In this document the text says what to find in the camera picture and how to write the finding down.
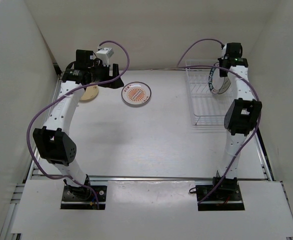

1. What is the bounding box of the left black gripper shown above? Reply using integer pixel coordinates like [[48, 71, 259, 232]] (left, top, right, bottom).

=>
[[88, 61, 124, 90]]

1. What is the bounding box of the green rim text plate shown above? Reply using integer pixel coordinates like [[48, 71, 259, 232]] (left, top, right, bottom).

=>
[[208, 62, 224, 95]]

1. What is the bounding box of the orange sunburst plate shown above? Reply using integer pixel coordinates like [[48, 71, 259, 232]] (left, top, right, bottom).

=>
[[121, 81, 152, 107]]

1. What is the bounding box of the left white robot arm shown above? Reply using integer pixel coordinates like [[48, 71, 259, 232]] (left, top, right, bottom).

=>
[[32, 47, 124, 200]]

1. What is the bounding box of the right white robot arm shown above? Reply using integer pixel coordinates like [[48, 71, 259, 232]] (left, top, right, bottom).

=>
[[211, 42, 262, 200]]

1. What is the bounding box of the rear green rim plate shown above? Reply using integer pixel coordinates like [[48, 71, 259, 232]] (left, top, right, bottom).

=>
[[213, 77, 231, 95]]

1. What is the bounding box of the white front board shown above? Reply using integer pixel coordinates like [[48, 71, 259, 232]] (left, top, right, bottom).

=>
[[11, 180, 293, 240]]

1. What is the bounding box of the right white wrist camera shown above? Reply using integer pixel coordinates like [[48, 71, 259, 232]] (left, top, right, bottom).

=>
[[221, 43, 227, 59]]

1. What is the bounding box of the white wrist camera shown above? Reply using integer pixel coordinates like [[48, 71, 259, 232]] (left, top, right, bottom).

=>
[[221, 43, 227, 59], [95, 47, 114, 66]]

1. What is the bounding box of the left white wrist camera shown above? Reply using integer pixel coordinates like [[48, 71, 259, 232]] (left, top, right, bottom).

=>
[[95, 47, 114, 66]]

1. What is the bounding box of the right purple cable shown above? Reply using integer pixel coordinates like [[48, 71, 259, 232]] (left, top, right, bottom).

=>
[[176, 37, 262, 207]]

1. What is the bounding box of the purple cable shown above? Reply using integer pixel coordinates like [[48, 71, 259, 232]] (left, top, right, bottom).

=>
[[26, 39, 130, 208], [176, 37, 262, 207]]

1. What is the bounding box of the white wire dish rack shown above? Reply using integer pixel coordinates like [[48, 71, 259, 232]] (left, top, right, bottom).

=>
[[184, 59, 234, 128]]

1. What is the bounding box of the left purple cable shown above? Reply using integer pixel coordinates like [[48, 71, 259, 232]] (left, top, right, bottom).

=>
[[26, 39, 130, 208]]

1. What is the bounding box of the aluminium rail bar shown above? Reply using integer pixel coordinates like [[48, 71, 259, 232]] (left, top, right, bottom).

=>
[[36, 173, 269, 182]]

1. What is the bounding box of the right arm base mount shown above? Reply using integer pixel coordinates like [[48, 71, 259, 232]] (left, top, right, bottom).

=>
[[188, 183, 245, 212]]

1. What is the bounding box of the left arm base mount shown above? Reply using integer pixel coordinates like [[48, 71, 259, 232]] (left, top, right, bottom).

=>
[[60, 185, 108, 211]]

